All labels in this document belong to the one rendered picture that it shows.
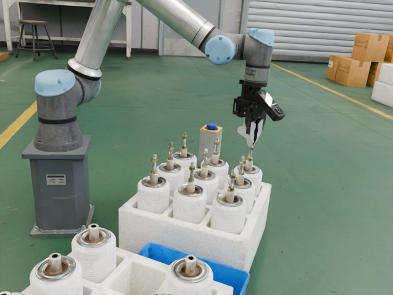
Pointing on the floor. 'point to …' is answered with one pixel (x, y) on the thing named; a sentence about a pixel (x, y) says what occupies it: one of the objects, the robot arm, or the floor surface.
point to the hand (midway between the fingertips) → (253, 143)
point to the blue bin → (228, 277)
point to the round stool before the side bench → (34, 38)
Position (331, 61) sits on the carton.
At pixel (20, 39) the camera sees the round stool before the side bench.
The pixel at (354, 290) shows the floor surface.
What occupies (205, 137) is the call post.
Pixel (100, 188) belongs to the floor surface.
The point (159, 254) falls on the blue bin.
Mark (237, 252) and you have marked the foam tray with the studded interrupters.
